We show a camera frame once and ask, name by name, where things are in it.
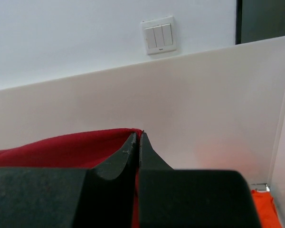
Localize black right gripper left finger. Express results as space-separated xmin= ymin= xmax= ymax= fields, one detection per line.
xmin=0 ymin=133 xmax=137 ymax=228

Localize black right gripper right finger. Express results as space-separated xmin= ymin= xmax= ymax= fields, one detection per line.
xmin=138 ymin=133 xmax=261 ymax=228

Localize dark red t shirt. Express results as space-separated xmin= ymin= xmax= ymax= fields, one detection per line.
xmin=0 ymin=128 xmax=142 ymax=228

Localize orange folded t shirt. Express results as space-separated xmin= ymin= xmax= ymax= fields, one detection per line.
xmin=251 ymin=190 xmax=282 ymax=228

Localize white wall light switch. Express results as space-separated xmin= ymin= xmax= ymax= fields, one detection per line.
xmin=141 ymin=16 xmax=177 ymax=55

